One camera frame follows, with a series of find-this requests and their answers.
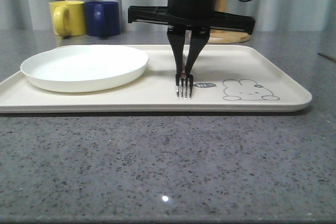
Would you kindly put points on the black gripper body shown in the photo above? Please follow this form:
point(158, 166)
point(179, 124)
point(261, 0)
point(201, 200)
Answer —
point(190, 15)

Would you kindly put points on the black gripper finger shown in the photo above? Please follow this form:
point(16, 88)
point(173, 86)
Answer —
point(176, 37)
point(199, 38)

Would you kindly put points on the silver metal fork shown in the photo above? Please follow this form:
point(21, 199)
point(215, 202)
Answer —
point(184, 82)

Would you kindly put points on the white round plate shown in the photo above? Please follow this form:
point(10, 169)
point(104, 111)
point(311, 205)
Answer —
point(85, 68)

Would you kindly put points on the silver metal chopstick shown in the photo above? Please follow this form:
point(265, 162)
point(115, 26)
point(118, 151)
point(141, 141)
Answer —
point(331, 58)

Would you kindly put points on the wooden mug tree stand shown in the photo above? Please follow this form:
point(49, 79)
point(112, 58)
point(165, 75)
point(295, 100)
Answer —
point(224, 36)

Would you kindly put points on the cream rabbit serving tray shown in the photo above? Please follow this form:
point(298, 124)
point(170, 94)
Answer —
point(227, 78)

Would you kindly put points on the dark blue mug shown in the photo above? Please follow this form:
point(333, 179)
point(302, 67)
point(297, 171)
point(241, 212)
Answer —
point(102, 18)

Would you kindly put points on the yellow mug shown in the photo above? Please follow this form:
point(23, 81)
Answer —
point(68, 18)

